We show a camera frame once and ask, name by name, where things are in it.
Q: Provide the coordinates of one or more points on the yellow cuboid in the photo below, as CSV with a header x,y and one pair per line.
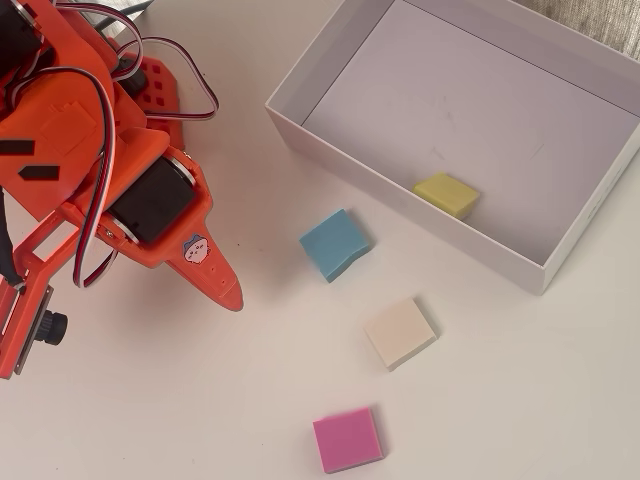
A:
x,y
445,192

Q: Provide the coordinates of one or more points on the orange gripper body black servo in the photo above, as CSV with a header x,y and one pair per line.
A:
x,y
152,202

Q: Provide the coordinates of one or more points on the pink cuboid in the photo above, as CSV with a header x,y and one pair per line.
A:
x,y
347,440

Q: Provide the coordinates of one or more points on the white box bin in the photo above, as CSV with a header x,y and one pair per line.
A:
x,y
475,100

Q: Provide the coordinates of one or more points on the cream cuboid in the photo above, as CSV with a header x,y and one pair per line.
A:
x,y
397,332

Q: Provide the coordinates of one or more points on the wrist camera on orange mount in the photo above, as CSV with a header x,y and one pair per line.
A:
x,y
30,310

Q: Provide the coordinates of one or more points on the orange robot base plate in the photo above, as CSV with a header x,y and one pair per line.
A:
x,y
160,85

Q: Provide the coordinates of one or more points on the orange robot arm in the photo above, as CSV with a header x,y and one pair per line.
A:
x,y
60,115

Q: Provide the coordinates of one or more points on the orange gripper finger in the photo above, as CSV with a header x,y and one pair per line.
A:
x,y
215,275

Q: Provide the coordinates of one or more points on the blue cuboid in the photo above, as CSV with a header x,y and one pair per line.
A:
x,y
332,245

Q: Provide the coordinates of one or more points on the woven beige curtain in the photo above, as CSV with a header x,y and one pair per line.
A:
x,y
600,20

